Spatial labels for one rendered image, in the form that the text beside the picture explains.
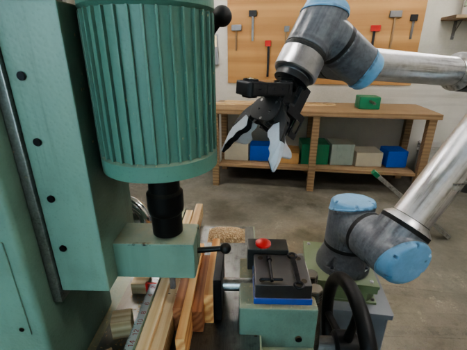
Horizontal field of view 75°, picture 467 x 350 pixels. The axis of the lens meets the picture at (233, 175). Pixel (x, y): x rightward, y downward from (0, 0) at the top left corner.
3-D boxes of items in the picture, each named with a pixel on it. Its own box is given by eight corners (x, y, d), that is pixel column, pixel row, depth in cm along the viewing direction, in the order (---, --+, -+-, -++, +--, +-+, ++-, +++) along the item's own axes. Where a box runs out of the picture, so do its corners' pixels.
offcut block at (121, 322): (112, 339, 65) (109, 323, 63) (115, 326, 68) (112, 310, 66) (133, 336, 66) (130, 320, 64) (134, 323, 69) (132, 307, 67)
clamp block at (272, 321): (314, 351, 55) (320, 312, 51) (238, 348, 55) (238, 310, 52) (300, 291, 68) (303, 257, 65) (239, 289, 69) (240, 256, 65)
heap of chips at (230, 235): (244, 243, 80) (244, 237, 80) (206, 242, 81) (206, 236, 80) (244, 228, 87) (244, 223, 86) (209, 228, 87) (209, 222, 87)
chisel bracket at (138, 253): (196, 286, 53) (194, 244, 50) (116, 284, 54) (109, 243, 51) (201, 260, 60) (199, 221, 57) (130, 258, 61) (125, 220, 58)
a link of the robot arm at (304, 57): (310, 42, 56) (272, 42, 63) (299, 65, 56) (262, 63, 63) (331, 69, 62) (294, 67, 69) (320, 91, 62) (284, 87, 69)
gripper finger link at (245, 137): (236, 160, 69) (267, 135, 66) (218, 150, 65) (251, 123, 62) (233, 150, 71) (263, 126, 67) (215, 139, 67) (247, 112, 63)
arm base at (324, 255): (310, 248, 124) (313, 227, 120) (356, 248, 125) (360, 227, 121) (324, 280, 106) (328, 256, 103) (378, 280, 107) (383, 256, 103)
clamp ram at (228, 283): (254, 321, 56) (256, 282, 53) (213, 320, 56) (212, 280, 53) (253, 287, 65) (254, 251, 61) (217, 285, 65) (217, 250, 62)
